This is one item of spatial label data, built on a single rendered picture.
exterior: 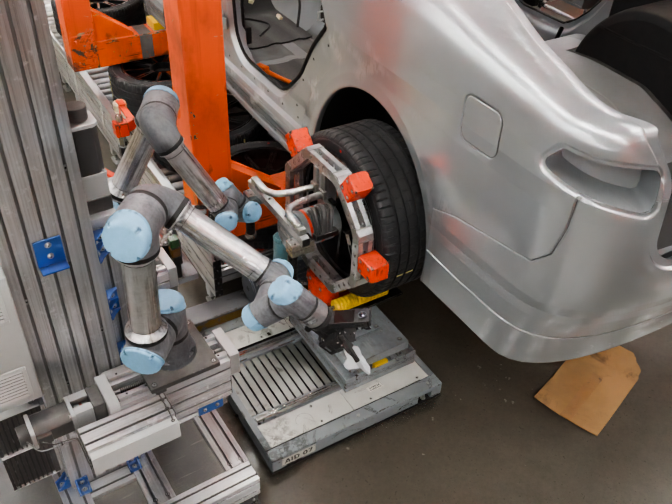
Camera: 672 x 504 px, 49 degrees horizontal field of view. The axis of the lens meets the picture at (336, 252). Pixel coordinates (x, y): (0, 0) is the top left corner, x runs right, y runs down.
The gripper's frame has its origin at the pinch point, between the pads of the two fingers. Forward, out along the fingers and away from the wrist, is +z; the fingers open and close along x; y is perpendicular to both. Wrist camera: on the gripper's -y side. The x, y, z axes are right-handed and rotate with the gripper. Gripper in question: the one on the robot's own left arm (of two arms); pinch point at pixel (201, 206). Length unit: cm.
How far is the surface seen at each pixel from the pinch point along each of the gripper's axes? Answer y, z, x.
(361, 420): 88, -36, 52
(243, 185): -8.6, 8.7, 26.0
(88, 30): -103, 175, 34
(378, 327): 54, -25, 73
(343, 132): -26, -52, 28
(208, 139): -26.0, -1.9, 2.5
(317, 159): -16, -49, 18
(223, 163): -17.1, 2.4, 12.0
